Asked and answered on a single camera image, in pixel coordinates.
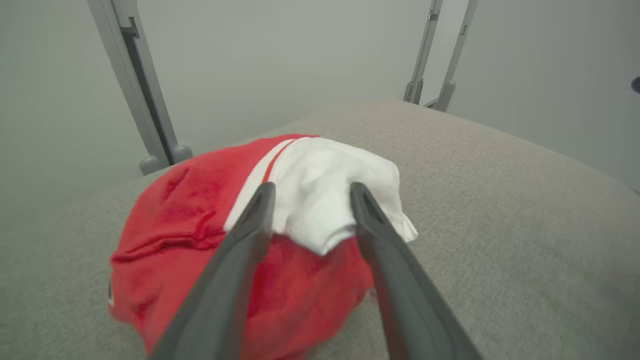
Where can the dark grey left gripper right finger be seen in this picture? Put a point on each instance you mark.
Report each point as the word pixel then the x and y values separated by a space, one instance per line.
pixel 405 300

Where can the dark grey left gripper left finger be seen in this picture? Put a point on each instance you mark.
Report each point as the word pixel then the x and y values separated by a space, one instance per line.
pixel 220 300

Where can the red white number 23 shirt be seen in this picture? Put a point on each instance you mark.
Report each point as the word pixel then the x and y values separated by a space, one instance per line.
pixel 175 215

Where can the grey fabric sofa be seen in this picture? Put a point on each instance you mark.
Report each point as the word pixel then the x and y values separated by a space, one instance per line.
pixel 500 225

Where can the grey double partition post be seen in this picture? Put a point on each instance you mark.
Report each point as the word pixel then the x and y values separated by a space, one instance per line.
pixel 129 85

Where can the grey metal partition post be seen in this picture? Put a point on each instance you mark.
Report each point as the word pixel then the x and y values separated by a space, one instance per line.
pixel 425 45
pixel 457 50

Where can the dark round wall fixture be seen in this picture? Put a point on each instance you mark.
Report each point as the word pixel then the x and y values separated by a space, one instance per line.
pixel 636 85

